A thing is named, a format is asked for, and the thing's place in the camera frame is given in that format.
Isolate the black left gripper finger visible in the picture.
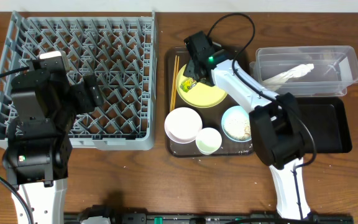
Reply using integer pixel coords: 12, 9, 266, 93
70, 82, 94, 114
83, 74, 104, 106

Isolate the green orange snack wrapper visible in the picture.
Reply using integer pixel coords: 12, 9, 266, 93
180, 78, 197, 93

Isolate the white napkin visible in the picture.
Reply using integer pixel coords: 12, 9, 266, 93
263, 63, 314, 85

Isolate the light blue bowl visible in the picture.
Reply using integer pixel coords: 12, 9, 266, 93
221, 106, 252, 142

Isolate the small white cup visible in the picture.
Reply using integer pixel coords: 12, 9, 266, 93
195, 128, 223, 155

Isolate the rice food waste pile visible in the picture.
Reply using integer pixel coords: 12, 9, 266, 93
223, 119, 251, 142

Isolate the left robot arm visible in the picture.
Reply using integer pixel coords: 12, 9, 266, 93
2, 56, 104, 223

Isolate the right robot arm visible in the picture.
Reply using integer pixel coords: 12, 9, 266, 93
184, 31, 315, 221

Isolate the clear plastic waste bin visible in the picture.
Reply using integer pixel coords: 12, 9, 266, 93
250, 45, 358, 97

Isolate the black waste tray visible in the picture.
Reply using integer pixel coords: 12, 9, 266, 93
297, 97, 352, 154

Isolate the wooden chopstick right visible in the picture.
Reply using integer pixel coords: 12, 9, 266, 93
174, 56, 180, 102

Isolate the wooden chopstick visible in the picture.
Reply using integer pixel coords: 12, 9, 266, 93
174, 56, 180, 102
170, 55, 179, 112

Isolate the wooden chopstick left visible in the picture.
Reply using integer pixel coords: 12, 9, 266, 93
170, 55, 179, 112

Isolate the grey plastic dish rack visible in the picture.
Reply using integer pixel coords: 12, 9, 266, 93
0, 12, 158, 151

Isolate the yellow plate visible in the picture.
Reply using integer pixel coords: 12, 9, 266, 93
177, 64, 227, 108

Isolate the dark brown serving tray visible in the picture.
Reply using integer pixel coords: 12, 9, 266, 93
164, 47, 254, 159

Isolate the pink white bowl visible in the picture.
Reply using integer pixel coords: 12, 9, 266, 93
164, 107, 203, 144

